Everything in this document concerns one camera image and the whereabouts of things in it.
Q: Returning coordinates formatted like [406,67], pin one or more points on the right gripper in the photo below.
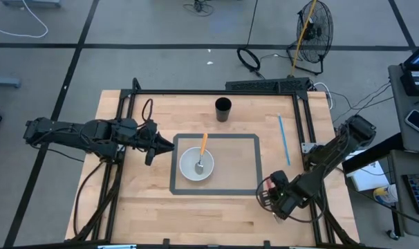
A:
[282,197]

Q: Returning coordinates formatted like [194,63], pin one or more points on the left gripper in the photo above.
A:
[149,140]

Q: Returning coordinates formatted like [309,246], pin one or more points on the white ceramic bowl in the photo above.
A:
[188,169]

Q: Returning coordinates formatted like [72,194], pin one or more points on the blue drinking straw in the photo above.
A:
[284,140]

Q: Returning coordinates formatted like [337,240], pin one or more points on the black plastic cup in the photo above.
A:
[223,110]

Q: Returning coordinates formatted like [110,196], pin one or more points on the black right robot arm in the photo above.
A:
[334,152]

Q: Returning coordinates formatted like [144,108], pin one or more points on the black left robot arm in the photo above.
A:
[67,135]

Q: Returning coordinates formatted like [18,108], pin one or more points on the translucent mat with grey border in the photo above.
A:
[230,166]

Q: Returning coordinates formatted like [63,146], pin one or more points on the white box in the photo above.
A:
[366,180]

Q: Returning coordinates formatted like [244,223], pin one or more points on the canister with yellow-blue label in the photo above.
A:
[386,195]

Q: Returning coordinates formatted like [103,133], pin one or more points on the silver edge plate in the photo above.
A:
[116,247]

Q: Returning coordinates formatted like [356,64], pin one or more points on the black perforated box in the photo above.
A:
[265,84]

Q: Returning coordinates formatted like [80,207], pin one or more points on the dark grey desk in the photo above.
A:
[398,166]

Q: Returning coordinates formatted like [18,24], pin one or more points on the grey side table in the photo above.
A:
[399,110]

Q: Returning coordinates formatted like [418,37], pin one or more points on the black smartphone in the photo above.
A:
[418,122]

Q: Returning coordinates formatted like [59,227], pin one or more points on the black floor fan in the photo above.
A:
[311,32]

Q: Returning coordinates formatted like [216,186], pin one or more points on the grey floor bar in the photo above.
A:
[2,82]

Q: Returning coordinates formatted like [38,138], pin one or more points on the black laptop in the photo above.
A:
[417,74]

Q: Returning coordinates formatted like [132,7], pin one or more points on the grey cart base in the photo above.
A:
[29,2]

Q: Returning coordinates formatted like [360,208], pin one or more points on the silver mounting bracket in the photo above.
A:
[308,147]

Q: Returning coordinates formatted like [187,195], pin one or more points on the black aluminium rig frame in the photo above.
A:
[213,92]

